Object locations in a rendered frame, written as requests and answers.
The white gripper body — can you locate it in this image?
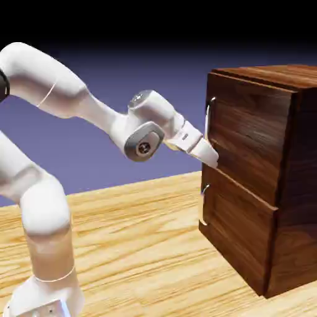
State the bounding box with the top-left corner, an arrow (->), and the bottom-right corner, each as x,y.
189,137 -> 219,169

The dark wood cabinet door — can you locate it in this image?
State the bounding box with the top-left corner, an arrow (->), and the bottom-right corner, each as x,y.
198,164 -> 279,297
203,72 -> 298,207

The dark wood cabinet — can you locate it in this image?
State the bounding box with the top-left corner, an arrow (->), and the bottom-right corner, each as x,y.
198,64 -> 317,299

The curved silver door handle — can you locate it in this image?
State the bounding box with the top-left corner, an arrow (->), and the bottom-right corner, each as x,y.
199,184 -> 211,227
204,97 -> 217,140

